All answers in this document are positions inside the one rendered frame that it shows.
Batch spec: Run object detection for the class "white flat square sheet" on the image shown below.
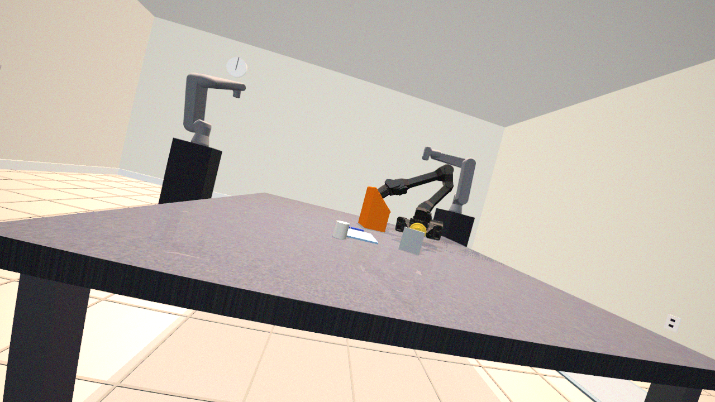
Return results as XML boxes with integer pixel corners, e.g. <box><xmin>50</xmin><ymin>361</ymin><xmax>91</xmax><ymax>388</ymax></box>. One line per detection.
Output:
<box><xmin>346</xmin><ymin>229</ymin><xmax>378</xmax><ymax>245</ymax></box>

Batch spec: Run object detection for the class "yellow plate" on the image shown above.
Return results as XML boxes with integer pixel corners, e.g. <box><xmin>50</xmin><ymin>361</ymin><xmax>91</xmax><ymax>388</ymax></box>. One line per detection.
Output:
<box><xmin>410</xmin><ymin>223</ymin><xmax>427</xmax><ymax>236</ymax></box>

